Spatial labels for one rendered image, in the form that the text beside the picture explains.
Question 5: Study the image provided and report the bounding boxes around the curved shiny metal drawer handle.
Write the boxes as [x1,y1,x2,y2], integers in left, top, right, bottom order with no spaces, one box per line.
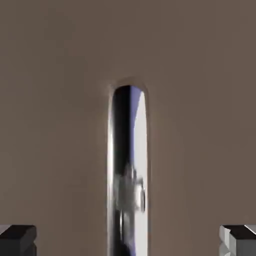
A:
[106,78,151,256]

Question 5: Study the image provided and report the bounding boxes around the brown drawer front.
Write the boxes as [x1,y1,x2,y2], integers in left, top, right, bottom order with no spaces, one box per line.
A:
[0,0,256,256]

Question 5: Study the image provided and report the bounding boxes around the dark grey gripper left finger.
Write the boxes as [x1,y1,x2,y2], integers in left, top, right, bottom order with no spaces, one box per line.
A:
[0,224,38,256]

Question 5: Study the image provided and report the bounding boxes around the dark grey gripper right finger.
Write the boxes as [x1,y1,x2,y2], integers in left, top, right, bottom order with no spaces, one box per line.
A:
[218,224,256,256]

